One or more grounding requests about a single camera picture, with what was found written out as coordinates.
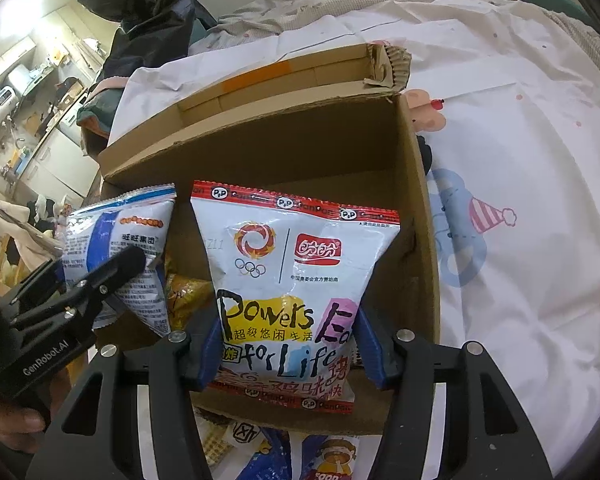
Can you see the cartoon face snack packet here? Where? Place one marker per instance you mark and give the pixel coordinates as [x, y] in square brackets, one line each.
[335, 460]

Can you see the floral quilt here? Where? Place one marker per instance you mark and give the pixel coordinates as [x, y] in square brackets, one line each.
[330, 5]

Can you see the dark blue snack packet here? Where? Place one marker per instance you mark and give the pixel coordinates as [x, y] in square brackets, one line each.
[270, 460]

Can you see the white red-edged snack bag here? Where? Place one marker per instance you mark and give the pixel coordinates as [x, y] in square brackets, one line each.
[280, 270]

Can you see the dark green cloth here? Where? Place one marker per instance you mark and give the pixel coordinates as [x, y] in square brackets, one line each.
[100, 110]

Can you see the waffle pattern snack packet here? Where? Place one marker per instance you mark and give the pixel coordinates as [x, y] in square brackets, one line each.
[220, 442]

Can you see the yellow snack packet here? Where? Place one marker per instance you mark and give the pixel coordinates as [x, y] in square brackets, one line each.
[190, 300]

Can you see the white cabinet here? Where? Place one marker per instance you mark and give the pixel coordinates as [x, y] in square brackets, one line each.
[65, 155]

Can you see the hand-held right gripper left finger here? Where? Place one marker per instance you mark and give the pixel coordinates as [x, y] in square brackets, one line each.
[207, 355]

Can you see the white printed bedsheet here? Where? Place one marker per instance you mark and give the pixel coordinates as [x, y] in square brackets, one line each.
[505, 135]

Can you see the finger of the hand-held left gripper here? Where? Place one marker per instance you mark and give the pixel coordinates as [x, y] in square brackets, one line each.
[30, 285]
[120, 270]

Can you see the blue white snack packet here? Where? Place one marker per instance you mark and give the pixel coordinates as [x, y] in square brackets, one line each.
[110, 225]

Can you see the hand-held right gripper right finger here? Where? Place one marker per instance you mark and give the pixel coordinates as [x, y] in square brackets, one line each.
[372, 355]

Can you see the cardboard box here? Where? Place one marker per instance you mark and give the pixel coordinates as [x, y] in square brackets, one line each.
[290, 130]

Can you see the small black object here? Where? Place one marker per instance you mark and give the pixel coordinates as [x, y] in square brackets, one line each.
[425, 152]

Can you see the black shiny jacket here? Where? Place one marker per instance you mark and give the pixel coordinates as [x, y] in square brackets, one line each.
[140, 10]

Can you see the person's left hand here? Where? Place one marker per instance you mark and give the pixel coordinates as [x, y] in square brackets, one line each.
[17, 425]

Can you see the beige cloth pile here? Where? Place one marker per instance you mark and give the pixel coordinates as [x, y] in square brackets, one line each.
[20, 230]

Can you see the white appliance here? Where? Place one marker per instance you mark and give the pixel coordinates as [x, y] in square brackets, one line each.
[0, 105]

